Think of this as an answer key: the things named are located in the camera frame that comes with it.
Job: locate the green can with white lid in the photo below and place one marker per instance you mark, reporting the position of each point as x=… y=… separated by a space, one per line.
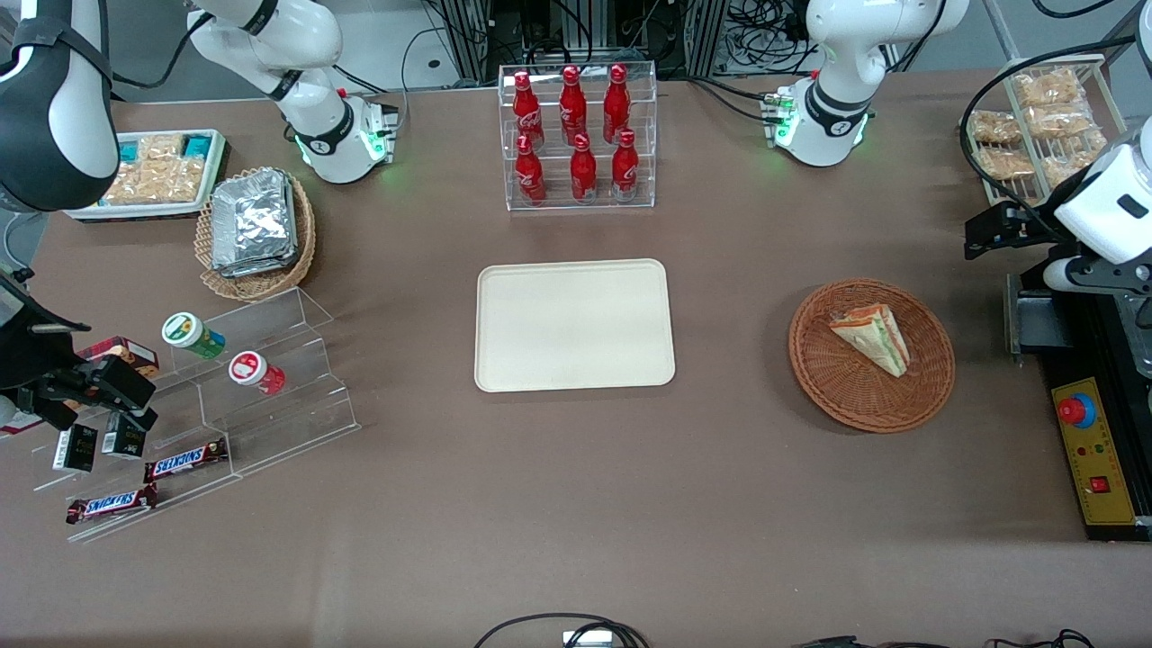
x=191 y=334

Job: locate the black control box base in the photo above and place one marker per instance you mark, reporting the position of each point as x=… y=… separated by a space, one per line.
x=1075 y=351

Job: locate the clear cracker packet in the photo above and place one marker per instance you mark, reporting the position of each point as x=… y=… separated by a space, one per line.
x=157 y=182
x=162 y=148

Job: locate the white snack tray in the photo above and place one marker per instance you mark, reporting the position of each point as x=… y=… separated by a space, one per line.
x=85 y=211

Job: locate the red emergency stop button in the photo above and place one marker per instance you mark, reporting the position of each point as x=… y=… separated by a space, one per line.
x=1074 y=410

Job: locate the Snickers chocolate bar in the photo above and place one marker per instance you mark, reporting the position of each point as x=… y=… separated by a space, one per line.
x=110 y=504
x=184 y=461

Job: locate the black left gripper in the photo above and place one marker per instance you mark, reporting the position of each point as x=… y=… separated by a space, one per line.
x=1035 y=229

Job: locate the clear plastic tray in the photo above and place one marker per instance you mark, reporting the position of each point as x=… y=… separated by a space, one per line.
x=288 y=414

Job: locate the grey metal bracket plate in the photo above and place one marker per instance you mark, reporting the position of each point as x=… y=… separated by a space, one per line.
x=1035 y=324

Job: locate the brown red snack box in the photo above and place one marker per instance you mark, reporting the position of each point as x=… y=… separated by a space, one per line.
x=130 y=354

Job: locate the red cola bottle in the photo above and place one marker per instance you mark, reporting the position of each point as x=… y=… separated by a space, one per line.
x=527 y=108
x=625 y=166
x=572 y=103
x=583 y=171
x=529 y=171
x=616 y=101

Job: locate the clear bagged pastry pack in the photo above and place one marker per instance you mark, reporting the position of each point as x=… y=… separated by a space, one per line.
x=1060 y=120
x=1047 y=87
x=994 y=126
x=1071 y=162
x=1005 y=163

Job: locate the aluminium frame post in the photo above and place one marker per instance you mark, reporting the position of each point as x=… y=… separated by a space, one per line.
x=470 y=36
x=706 y=36

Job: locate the wrapped triangle sandwich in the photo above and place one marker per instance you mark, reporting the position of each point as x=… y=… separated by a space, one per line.
x=877 y=339

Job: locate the small black box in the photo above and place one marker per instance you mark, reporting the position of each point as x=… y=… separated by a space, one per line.
x=122 y=439
x=76 y=447

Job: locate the clear acrylic bottle rack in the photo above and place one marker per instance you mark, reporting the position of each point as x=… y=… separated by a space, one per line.
x=648 y=135

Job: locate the yellow control panel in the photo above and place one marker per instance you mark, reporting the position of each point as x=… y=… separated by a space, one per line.
x=1102 y=459

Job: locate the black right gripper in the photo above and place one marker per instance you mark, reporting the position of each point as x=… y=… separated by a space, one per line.
x=29 y=346

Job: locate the silver metal clamp bracket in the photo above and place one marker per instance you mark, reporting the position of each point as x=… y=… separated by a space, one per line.
x=587 y=638

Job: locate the beige plastic tray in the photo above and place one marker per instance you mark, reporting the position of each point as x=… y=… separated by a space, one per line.
x=574 y=326

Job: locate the silver foil package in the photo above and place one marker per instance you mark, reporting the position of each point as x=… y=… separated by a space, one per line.
x=254 y=216
x=261 y=268

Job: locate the brown wicker basket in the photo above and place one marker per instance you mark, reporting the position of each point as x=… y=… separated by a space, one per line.
x=855 y=396

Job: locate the light wicker basket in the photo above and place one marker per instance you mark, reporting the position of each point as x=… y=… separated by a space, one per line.
x=261 y=286

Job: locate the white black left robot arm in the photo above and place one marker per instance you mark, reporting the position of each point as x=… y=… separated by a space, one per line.
x=837 y=99

